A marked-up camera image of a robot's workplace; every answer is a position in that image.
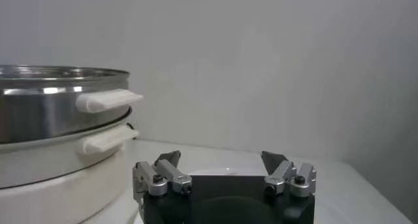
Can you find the white electric cooker base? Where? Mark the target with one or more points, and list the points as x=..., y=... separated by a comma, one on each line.
x=49, y=186

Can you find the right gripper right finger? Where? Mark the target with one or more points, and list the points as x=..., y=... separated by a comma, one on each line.
x=281, y=174

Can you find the stainless steel steamer basket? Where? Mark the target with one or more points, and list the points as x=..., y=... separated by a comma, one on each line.
x=39, y=114

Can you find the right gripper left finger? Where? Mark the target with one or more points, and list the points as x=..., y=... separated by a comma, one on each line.
x=173, y=176

